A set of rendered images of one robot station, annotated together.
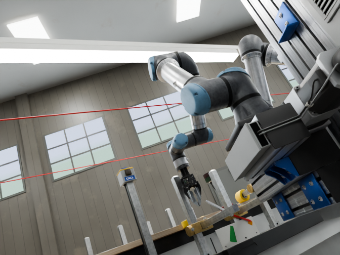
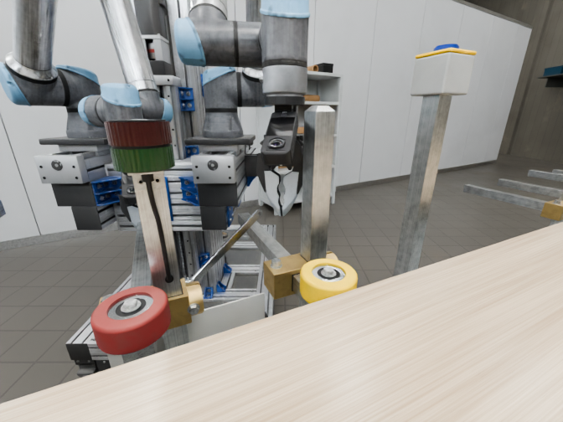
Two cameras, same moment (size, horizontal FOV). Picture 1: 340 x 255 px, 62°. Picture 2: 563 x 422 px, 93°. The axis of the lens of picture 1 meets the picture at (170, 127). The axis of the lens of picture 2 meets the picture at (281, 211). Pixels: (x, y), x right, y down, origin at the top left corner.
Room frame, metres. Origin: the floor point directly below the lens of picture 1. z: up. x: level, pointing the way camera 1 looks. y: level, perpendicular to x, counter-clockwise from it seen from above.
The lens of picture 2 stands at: (1.95, 0.09, 1.12)
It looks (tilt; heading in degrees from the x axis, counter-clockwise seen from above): 20 degrees down; 189
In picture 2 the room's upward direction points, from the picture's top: straight up
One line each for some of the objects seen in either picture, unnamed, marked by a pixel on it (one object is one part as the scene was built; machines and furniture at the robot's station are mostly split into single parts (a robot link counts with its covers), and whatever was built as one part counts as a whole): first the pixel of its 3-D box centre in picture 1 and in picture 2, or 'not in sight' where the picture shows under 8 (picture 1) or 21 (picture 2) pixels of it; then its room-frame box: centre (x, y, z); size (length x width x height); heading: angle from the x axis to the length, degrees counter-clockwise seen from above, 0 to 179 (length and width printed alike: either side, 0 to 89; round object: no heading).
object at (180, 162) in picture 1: (181, 163); (282, 84); (1.46, 0.02, 1.16); 0.08 x 0.08 x 0.05
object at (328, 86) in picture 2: not in sight; (298, 144); (-1.39, -0.23, 0.78); 0.90 x 0.45 x 1.55; 129
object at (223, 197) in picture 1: (229, 209); (168, 290); (1.65, -0.12, 0.87); 0.03 x 0.03 x 0.48; 34
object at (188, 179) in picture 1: (186, 177); (284, 133); (1.45, 0.02, 1.08); 0.09 x 0.08 x 0.12; 179
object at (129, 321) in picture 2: not in sight; (138, 340); (1.73, -0.12, 0.85); 0.08 x 0.08 x 0.11
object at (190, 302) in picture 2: (234, 213); (154, 309); (1.66, -0.14, 0.85); 0.13 x 0.06 x 0.05; 124
